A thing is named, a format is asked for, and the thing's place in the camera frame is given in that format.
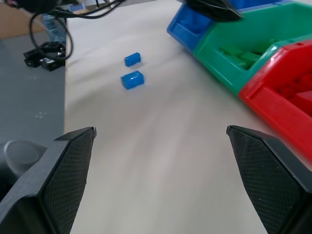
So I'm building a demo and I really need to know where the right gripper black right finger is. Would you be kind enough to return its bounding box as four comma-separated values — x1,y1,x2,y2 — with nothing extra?
226,125,312,234

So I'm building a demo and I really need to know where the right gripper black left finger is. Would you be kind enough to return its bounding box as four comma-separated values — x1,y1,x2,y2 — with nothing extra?
0,126,97,234

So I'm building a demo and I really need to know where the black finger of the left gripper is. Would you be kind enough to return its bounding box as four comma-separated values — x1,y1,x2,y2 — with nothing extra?
183,0,245,23

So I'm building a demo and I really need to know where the blue toy block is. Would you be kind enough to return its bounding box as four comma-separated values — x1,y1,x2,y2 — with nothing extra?
120,70,145,91
179,18,207,37
124,52,142,68

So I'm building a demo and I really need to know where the blue plastic bin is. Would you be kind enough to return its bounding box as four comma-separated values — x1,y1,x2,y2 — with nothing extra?
229,0,294,12
166,3,215,53

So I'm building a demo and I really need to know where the grey rounded robot body part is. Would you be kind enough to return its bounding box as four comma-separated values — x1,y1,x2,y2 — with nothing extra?
0,139,48,182

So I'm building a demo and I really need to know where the green toy block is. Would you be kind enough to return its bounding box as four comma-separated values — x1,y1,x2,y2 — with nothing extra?
218,45,243,58
237,50,263,70

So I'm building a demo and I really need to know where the green plastic bin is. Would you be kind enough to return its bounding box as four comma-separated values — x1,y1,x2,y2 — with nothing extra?
194,1,312,96

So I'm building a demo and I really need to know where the red plastic bin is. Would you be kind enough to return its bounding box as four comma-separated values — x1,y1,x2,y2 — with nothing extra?
238,40,312,171

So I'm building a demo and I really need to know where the red toy block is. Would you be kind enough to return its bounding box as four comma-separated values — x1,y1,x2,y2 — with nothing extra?
274,84,297,99

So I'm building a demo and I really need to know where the black power adapter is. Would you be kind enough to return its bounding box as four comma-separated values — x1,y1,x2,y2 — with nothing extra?
39,56,66,72
23,49,44,68

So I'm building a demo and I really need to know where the clear plastic water bottle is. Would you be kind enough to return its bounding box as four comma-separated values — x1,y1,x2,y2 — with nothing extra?
40,13,67,47

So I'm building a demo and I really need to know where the brown cardboard box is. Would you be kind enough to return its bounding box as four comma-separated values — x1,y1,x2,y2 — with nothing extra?
0,4,47,39

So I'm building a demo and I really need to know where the black cable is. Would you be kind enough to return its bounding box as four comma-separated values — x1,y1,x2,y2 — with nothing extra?
29,0,127,61

